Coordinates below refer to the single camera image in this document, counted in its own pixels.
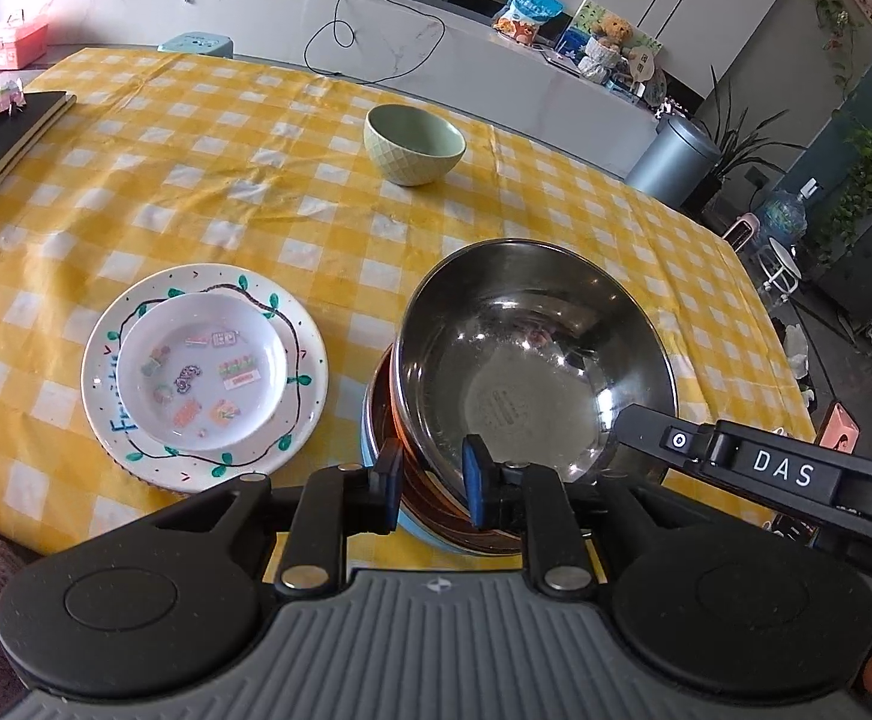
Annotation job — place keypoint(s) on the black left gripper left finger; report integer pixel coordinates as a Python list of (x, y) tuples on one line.
[(337, 503)]

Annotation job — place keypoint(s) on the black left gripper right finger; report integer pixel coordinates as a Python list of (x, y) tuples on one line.
[(530, 503)]

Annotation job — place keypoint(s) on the orange steel-lined bowl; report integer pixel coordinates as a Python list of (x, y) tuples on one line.
[(406, 479)]

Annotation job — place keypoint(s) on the white fruit-pattern plate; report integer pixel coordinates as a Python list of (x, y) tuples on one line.
[(267, 450)]

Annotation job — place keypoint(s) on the plain steel bowl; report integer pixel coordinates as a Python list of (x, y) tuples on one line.
[(535, 350)]

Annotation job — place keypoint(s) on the small white sticker plate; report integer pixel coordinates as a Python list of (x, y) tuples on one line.
[(201, 372)]

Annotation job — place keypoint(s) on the green ceramic bowl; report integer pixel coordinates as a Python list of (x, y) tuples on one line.
[(411, 147)]

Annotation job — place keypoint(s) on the water dispenser bottle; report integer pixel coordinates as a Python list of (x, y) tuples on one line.
[(782, 216)]

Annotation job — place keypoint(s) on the grey metal trash bin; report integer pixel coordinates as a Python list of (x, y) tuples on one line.
[(679, 157)]

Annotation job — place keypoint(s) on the potted green plant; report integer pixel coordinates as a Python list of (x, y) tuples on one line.
[(738, 144)]

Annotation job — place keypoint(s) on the white marble tv cabinet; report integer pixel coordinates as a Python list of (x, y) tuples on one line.
[(440, 57)]

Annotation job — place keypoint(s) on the teddy bear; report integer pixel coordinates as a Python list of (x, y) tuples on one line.
[(613, 32)]

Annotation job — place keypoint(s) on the blue plastic stool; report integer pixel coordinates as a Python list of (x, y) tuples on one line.
[(199, 43)]

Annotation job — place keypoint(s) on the blue snack bag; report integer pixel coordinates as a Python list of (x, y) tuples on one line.
[(520, 20)]

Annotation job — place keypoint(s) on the red box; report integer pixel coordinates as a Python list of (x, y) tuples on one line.
[(23, 41)]

